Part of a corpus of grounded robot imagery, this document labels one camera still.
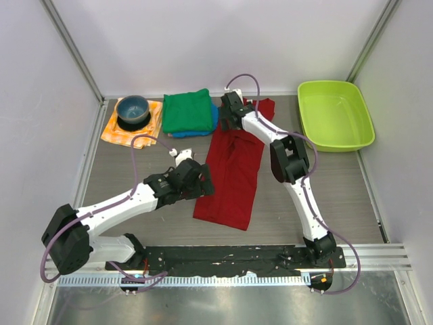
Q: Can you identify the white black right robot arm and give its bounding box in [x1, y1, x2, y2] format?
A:
[219, 89, 336, 267]

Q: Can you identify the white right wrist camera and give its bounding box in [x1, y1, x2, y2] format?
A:
[224, 87, 243, 98]

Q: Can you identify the blue folded t-shirt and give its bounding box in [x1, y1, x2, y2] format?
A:
[168, 103, 219, 138]

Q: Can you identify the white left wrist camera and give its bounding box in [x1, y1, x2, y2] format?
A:
[169, 148, 194, 166]

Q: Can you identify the white slotted cable duct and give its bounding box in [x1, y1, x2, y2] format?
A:
[58, 273, 311, 287]

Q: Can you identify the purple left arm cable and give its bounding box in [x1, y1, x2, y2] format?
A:
[39, 134, 175, 294]

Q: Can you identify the right aluminium frame post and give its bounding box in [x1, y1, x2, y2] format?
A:
[346, 0, 402, 83]

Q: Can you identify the left aluminium frame post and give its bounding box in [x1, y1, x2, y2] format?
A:
[40, 0, 104, 104]

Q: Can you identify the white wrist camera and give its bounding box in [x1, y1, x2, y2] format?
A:
[169, 148, 194, 166]
[224, 87, 243, 98]

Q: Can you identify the blue ceramic bowl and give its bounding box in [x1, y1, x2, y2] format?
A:
[116, 95, 150, 124]

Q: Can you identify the green folded t-shirt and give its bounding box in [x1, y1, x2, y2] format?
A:
[162, 89, 212, 133]

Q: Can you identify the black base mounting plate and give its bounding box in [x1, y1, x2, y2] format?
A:
[117, 245, 346, 278]

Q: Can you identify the red t-shirt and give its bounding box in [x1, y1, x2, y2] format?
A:
[192, 97, 276, 232]

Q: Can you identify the lime green plastic tub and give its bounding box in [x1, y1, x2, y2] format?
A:
[298, 81, 375, 152]

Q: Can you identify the black saucer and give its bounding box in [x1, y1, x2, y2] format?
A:
[117, 111, 152, 131]

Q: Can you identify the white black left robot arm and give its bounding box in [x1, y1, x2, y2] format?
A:
[41, 158, 214, 276]

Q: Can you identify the orange checkered cloth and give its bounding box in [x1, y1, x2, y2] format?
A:
[101, 97, 162, 147]

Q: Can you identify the aluminium frame post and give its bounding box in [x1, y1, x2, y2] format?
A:
[40, 0, 104, 104]
[346, 0, 402, 83]

